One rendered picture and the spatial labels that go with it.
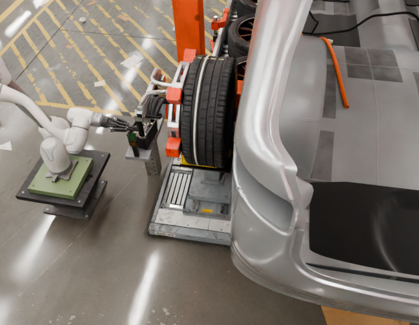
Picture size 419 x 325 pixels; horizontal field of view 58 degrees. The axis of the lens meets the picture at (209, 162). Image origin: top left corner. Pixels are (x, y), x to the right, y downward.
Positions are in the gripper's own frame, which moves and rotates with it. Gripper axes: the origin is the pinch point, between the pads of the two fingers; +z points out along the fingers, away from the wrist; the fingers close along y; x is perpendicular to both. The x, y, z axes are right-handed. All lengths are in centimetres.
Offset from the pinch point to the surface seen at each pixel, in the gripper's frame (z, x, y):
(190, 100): 29, -50, -17
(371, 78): 127, -71, 15
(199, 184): 53, 35, -6
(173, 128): 23.9, -32.9, -23.2
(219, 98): 43, -55, -17
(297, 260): 71, -76, -111
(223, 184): 69, 31, -6
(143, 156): 9.4, 23.6, -1.7
